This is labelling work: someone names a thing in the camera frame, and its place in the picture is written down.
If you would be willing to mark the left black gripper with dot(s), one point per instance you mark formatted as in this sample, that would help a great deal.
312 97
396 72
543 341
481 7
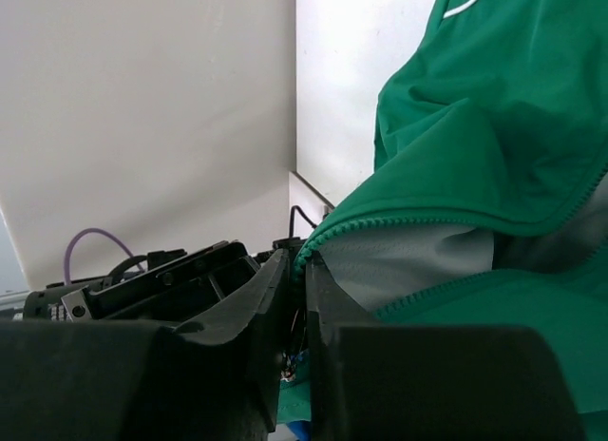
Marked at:
166 286

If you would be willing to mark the green jacket with white lettering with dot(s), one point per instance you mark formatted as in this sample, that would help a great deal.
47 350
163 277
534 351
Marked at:
488 197

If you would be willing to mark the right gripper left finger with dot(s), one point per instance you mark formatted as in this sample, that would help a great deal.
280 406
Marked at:
215 377

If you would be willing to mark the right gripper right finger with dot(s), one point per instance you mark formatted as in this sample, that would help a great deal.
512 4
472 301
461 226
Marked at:
374 381

